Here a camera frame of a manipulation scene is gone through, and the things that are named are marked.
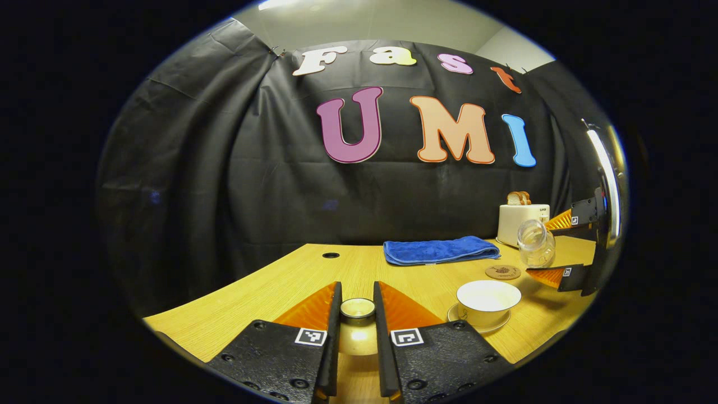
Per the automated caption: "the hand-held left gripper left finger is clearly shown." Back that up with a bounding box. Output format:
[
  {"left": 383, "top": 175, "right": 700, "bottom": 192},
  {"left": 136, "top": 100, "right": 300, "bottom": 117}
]
[{"left": 208, "top": 282, "right": 343, "bottom": 403}]

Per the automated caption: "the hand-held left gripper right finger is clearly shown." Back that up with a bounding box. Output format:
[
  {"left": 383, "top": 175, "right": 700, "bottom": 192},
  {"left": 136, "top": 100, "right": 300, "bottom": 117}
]
[{"left": 374, "top": 281, "right": 514, "bottom": 403}]

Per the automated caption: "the clear water bottle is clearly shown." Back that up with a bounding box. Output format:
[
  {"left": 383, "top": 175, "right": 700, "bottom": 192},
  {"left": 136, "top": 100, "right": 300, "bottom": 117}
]
[{"left": 517, "top": 219, "right": 556, "bottom": 268}]

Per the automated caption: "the round cork coaster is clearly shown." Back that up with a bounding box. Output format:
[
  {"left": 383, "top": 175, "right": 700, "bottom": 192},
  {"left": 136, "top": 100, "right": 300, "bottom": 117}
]
[{"left": 485, "top": 264, "right": 522, "bottom": 281}]

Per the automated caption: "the cream teacup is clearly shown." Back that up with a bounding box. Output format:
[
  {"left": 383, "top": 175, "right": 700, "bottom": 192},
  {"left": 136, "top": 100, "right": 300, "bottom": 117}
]
[{"left": 456, "top": 280, "right": 522, "bottom": 329}]

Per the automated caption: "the white toaster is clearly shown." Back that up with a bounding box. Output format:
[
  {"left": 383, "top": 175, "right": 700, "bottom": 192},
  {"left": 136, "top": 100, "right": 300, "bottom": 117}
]
[{"left": 496, "top": 204, "right": 551, "bottom": 249}]

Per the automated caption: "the cream saucer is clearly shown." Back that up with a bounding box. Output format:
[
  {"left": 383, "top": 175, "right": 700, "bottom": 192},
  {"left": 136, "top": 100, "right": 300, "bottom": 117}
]
[{"left": 447, "top": 303, "right": 512, "bottom": 334}]

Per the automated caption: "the blue towel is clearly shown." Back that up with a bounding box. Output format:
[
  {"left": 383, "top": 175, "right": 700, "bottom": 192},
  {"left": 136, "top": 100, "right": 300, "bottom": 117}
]
[{"left": 383, "top": 236, "right": 501, "bottom": 267}]

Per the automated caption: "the black backdrop cloth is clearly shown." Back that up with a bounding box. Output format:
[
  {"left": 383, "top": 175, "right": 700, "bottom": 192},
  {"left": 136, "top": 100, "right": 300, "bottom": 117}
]
[{"left": 96, "top": 20, "right": 623, "bottom": 318}]

